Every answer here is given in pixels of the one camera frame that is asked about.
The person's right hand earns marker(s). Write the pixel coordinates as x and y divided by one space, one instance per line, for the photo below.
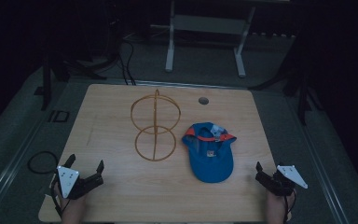
276 207

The white metal desk frame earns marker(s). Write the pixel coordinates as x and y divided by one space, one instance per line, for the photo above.
205 25

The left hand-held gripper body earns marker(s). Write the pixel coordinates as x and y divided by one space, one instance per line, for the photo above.
69 182

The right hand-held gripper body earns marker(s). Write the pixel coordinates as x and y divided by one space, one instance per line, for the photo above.
282 182

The person's left hand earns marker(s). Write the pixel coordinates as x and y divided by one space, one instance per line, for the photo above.
73 207

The blue and orange cap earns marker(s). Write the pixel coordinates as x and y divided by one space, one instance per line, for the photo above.
209 152

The grey table grommet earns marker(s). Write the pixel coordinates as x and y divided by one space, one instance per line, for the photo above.
203 100

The black metal stand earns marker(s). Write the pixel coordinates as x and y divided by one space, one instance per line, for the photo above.
47 84
301 93

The black rectangular floor bracket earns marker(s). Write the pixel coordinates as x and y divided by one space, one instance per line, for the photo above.
59 116

